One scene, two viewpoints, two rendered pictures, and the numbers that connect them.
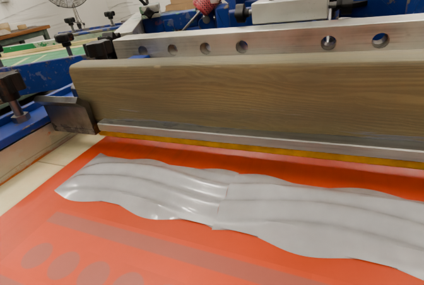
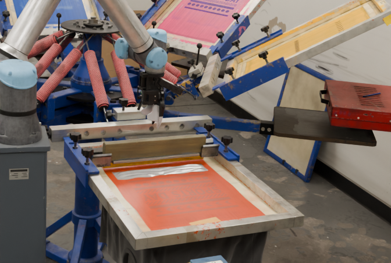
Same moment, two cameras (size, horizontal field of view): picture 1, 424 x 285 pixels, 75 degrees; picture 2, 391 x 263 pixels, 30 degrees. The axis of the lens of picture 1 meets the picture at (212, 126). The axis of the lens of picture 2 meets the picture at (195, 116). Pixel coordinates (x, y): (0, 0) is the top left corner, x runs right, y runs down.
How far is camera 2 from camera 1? 2.55 m
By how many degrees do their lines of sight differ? 48
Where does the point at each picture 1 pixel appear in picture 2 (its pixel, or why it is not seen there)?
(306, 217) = (178, 169)
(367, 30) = (163, 124)
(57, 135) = not seen: hidden behind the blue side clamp
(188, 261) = (166, 178)
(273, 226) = (175, 171)
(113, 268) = (155, 182)
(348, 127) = (179, 152)
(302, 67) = (171, 139)
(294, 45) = (139, 130)
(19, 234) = (127, 185)
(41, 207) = (121, 181)
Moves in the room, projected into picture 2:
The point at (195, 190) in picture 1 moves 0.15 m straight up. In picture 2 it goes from (153, 171) to (156, 133)
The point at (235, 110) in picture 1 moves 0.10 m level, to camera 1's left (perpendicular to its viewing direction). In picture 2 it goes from (155, 151) to (137, 157)
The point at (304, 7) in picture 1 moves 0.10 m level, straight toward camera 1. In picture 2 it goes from (138, 114) to (149, 122)
